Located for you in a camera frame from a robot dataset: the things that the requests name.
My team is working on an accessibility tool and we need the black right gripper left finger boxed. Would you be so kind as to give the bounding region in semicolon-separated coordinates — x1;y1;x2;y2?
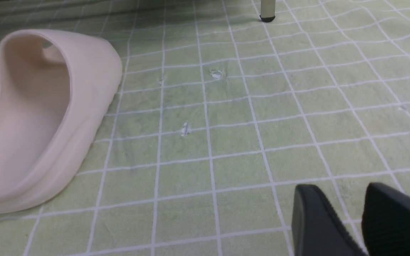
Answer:
291;184;367;256

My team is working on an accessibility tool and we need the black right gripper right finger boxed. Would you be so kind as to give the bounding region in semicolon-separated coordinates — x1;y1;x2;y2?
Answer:
362;182;410;256

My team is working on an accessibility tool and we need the metal shoe rack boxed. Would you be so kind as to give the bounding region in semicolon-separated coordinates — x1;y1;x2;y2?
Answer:
260;0;275;23

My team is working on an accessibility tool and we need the green checkered floor cloth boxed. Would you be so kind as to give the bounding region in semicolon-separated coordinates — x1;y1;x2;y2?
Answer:
0;0;410;256

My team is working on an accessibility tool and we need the cream right slide slipper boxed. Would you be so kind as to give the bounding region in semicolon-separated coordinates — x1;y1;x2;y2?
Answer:
0;29;122;214

